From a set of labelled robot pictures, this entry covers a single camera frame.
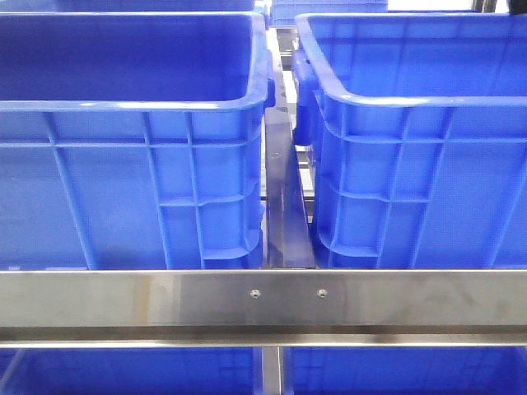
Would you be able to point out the blue crate front left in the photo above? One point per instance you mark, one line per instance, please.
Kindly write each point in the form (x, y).
(132, 140)

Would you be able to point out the blue crate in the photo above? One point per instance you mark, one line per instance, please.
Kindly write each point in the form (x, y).
(132, 140)
(415, 124)
(135, 371)
(405, 370)
(283, 13)
(135, 6)

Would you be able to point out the blue crate front right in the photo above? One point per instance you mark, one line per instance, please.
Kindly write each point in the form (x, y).
(415, 124)

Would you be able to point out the blue crate lower left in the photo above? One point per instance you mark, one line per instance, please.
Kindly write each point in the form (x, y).
(135, 371)

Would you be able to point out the blue crate rear right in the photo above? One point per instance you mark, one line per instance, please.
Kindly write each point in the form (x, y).
(283, 13)

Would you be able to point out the blue crate lower right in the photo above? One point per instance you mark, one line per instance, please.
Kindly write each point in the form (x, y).
(405, 370)

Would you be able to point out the blue crate rear left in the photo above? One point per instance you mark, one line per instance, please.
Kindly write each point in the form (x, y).
(135, 6)

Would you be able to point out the steel centre divider rail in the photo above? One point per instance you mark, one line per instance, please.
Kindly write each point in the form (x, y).
(288, 240)

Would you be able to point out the steel shelf front rail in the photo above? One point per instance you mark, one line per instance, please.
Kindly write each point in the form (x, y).
(278, 307)

